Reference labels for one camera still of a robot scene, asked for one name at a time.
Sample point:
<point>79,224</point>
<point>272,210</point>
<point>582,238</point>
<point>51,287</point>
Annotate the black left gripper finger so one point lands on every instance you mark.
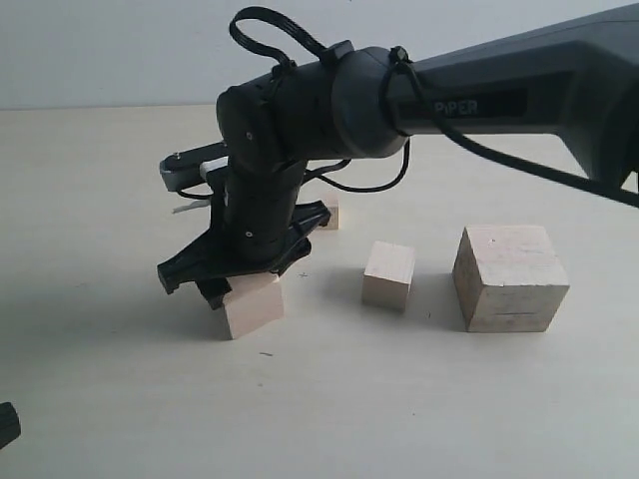
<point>10,426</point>

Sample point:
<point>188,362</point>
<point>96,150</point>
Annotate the largest wooden cube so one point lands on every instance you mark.
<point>508,278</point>

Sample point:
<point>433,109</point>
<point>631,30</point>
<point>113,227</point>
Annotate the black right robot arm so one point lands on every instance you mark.
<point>558,102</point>

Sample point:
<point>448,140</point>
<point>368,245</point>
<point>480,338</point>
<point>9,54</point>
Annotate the medium-small wooden cube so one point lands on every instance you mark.
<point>388,275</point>

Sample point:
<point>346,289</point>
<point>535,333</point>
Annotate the smallest wooden cube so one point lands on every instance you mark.
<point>331,201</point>

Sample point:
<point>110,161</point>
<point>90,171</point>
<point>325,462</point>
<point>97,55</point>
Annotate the medium-large wooden cube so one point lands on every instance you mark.
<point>254,301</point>

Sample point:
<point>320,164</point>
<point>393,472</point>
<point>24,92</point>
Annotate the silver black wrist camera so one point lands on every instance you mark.
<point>183,170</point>

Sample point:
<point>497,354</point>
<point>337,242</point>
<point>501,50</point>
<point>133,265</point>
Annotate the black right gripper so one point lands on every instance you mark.
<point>256,226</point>

